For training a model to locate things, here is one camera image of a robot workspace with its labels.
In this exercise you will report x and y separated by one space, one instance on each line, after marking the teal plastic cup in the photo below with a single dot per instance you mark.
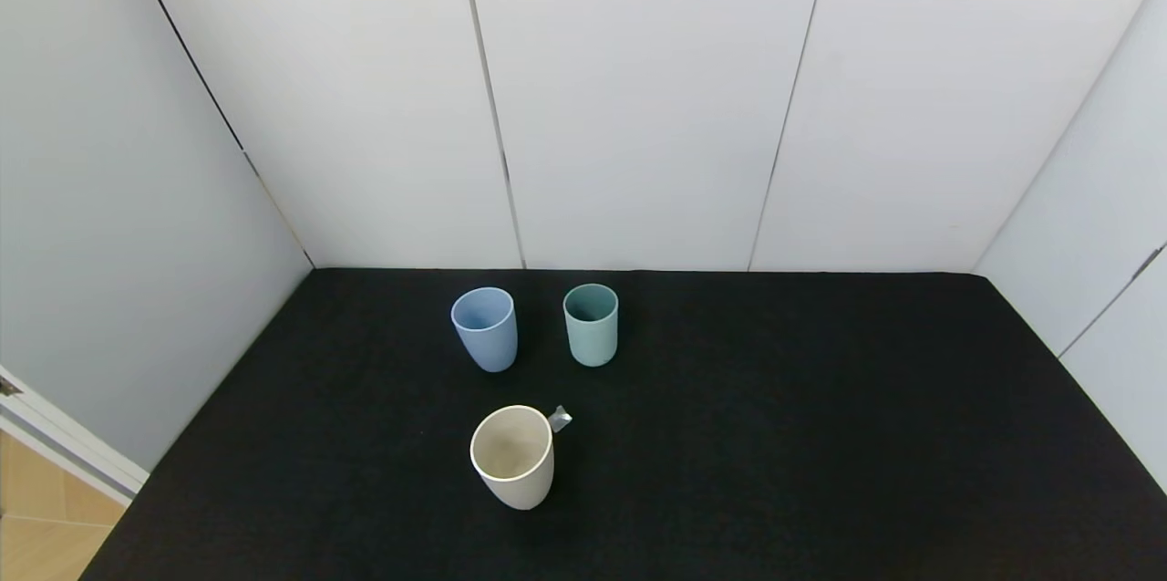
591 342

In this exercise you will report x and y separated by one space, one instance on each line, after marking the cream plastic cup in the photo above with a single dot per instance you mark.
520 485

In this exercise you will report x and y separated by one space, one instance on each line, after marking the blue plastic cup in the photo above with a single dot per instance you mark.
488 339

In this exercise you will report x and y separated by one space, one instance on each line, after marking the black felt table cover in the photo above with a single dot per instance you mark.
775 435

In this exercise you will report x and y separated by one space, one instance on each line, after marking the small clear tape scrap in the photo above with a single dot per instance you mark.
560 420

